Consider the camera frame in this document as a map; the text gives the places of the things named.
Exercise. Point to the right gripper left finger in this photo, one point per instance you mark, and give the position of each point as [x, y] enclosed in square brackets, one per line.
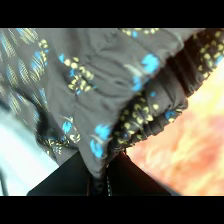
[68, 180]

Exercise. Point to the dark patterned garment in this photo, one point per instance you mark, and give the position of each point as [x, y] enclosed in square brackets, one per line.
[100, 83]

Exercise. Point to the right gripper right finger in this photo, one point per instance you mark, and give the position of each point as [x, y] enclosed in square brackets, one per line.
[133, 180]

